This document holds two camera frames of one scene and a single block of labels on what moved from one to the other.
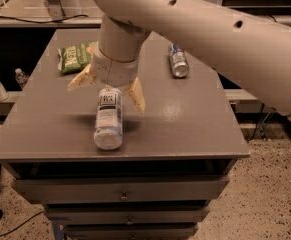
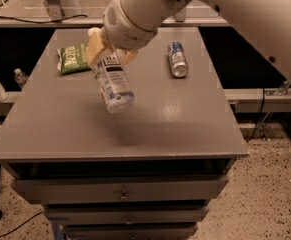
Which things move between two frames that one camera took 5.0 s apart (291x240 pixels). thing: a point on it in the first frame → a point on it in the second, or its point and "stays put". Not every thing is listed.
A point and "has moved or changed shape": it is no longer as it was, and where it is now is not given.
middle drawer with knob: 126,214 stays put
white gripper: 115,71 → 124,29
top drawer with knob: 80,189 stays put
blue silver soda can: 179,61 stays put
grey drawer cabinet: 174,160 stays put
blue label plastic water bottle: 108,132 has moved or changed shape
